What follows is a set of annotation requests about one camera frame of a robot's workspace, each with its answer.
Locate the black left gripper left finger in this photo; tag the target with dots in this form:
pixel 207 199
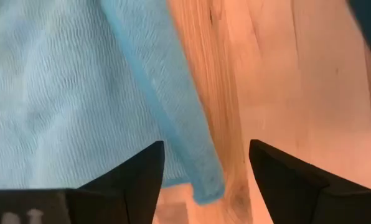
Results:
pixel 110 205

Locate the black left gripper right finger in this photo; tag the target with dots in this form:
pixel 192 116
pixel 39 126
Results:
pixel 313 205

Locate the blue microfiber towel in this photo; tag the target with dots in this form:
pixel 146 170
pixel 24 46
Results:
pixel 64 93

